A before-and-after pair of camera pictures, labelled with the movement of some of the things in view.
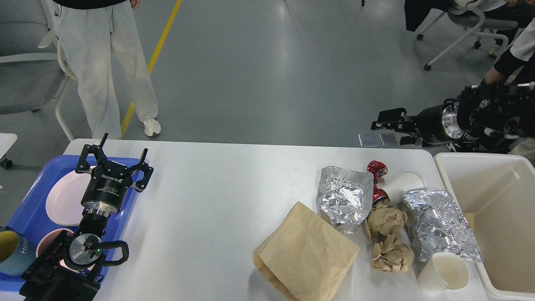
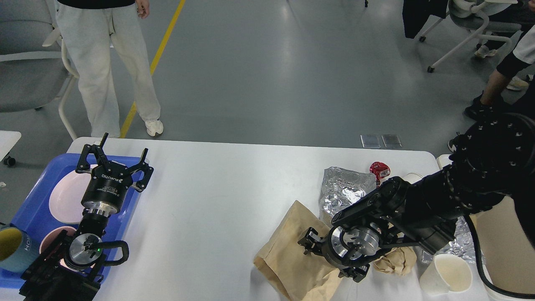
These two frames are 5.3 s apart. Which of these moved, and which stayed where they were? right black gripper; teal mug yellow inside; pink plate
Moved: right black gripper
Stayed: teal mug yellow inside; pink plate
